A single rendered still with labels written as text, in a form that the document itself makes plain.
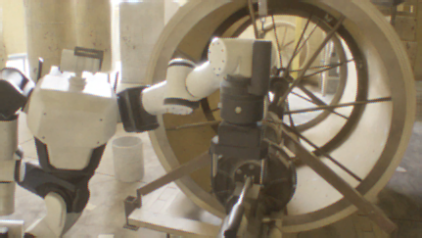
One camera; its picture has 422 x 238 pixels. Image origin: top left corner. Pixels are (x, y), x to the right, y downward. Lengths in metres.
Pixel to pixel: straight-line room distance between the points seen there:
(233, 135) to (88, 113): 0.47
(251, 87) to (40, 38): 6.29
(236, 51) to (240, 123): 0.14
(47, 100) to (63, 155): 0.18
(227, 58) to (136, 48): 7.19
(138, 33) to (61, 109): 6.81
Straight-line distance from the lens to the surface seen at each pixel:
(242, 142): 0.58
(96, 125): 0.91
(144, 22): 7.55
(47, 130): 0.92
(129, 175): 2.85
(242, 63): 0.52
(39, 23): 6.68
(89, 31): 7.62
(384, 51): 1.74
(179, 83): 0.73
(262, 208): 0.98
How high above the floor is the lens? 1.40
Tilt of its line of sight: 17 degrees down
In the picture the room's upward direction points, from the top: 1 degrees clockwise
